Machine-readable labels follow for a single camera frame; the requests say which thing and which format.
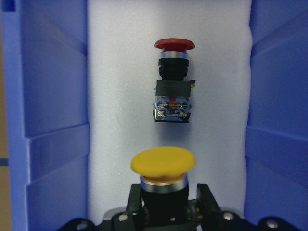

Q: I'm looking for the blue source bin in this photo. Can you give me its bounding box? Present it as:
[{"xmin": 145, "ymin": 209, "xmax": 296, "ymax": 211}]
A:
[{"xmin": 1, "ymin": 0, "xmax": 308, "ymax": 231}]

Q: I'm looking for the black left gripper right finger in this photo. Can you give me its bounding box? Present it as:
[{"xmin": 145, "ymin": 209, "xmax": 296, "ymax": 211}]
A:
[{"xmin": 192, "ymin": 183, "xmax": 221, "ymax": 224}]

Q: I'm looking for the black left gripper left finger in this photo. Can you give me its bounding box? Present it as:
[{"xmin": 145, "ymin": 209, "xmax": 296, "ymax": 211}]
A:
[{"xmin": 126, "ymin": 184, "xmax": 146, "ymax": 226}]

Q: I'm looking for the yellow push button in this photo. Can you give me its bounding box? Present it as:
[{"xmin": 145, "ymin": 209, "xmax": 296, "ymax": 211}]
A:
[{"xmin": 130, "ymin": 147, "xmax": 196, "ymax": 225}]

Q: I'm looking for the red push button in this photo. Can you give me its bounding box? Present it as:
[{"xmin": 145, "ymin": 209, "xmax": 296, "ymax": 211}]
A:
[{"xmin": 153, "ymin": 38, "xmax": 195, "ymax": 123}]

